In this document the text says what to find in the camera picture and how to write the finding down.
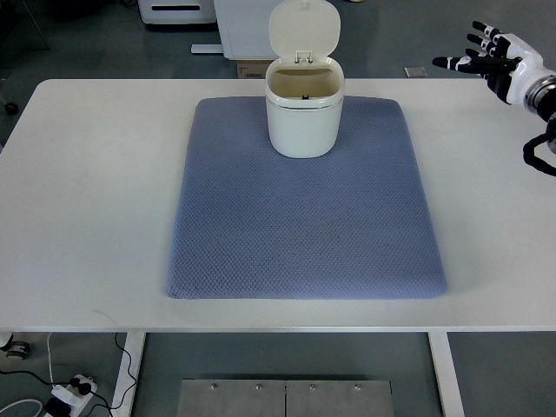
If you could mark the white table leg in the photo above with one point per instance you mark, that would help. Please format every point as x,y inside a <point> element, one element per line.
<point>448,386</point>
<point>131,346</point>

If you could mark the white power strip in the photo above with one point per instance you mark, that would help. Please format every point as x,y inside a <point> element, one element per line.
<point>76,393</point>

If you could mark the white right table leg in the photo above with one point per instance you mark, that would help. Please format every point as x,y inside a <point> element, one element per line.
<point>448,386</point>

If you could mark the cardboard box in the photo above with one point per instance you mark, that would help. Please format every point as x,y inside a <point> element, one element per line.
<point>252,69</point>

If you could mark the white left table leg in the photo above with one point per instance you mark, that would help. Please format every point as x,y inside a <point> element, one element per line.
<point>131,346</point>

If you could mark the white cabinet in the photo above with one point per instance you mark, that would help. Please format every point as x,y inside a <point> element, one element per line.
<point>243,30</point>

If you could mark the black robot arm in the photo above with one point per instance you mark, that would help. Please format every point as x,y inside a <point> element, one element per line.
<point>541,101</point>

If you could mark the black white robotic hand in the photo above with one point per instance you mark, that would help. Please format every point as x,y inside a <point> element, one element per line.
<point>509,65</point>

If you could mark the white appliance with slot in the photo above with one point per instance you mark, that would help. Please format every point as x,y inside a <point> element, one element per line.
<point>176,12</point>

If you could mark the grey caster wheel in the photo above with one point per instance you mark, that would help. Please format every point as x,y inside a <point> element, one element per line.
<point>13,349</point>

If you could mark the black chair caster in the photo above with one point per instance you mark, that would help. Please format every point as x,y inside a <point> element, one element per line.
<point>11,109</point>

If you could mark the white trash bin open lid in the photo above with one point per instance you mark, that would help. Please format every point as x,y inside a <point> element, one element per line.
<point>305,87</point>

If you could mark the blue textured mat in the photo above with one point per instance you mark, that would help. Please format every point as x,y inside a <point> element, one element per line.
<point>352,224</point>

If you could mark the grey metal base plate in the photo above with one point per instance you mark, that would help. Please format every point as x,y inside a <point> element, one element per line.
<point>285,398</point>

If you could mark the grey floor socket plate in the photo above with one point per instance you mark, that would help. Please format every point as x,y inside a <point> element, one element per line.
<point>415,72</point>

